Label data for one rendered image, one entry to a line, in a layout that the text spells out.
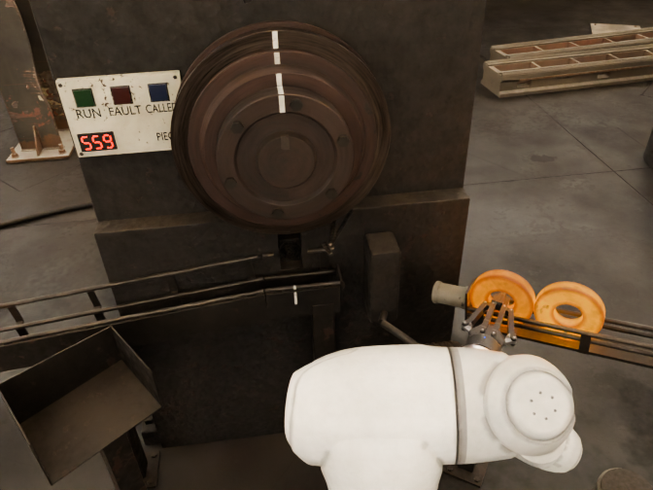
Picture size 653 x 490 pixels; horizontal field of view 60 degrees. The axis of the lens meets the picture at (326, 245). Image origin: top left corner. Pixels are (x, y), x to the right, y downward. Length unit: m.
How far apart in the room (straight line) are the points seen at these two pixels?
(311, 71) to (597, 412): 1.59
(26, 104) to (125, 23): 2.85
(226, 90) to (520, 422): 0.82
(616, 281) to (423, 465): 2.28
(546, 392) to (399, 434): 0.15
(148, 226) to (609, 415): 1.65
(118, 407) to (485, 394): 0.98
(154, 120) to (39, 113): 2.81
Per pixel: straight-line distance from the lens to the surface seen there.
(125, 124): 1.39
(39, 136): 4.22
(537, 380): 0.62
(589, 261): 2.94
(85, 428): 1.43
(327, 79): 1.17
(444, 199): 1.52
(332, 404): 0.64
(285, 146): 1.14
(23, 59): 4.05
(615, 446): 2.19
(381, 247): 1.45
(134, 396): 1.43
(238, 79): 1.16
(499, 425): 0.62
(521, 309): 1.47
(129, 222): 1.52
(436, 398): 0.63
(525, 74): 4.72
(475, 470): 1.99
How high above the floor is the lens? 1.64
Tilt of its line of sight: 35 degrees down
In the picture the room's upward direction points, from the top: 2 degrees counter-clockwise
